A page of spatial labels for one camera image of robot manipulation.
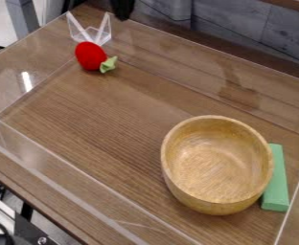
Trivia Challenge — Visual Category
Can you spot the red plush strawberry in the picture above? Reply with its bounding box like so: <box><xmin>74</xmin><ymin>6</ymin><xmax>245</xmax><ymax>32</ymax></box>
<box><xmin>75</xmin><ymin>41</ymin><xmax>118</xmax><ymax>74</ymax></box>

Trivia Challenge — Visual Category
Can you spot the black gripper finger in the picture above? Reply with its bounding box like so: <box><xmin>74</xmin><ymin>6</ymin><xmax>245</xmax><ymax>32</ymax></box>
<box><xmin>110</xmin><ymin>0</ymin><xmax>135</xmax><ymax>21</ymax></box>

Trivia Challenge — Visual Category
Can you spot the clear acrylic corner bracket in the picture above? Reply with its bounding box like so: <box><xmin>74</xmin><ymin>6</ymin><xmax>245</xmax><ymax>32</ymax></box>
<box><xmin>67</xmin><ymin>11</ymin><xmax>111</xmax><ymax>46</ymax></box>

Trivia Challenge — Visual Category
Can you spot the green rectangular block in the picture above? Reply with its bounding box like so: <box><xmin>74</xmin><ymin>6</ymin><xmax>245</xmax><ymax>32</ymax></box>
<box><xmin>261</xmin><ymin>144</ymin><xmax>289</xmax><ymax>212</ymax></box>

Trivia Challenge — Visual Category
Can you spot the black metal bracket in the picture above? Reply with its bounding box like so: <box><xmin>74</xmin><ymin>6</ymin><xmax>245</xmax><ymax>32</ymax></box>
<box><xmin>15</xmin><ymin>214</ymin><xmax>59</xmax><ymax>245</ymax></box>

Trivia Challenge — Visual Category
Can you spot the clear acrylic tray wall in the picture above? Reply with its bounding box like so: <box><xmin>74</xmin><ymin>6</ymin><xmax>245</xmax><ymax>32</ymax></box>
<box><xmin>0</xmin><ymin>19</ymin><xmax>299</xmax><ymax>245</ymax></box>

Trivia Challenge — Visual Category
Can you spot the wooden bowl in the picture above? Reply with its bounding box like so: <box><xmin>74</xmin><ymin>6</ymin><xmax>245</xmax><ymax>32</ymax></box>
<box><xmin>162</xmin><ymin>115</ymin><xmax>274</xmax><ymax>215</ymax></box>

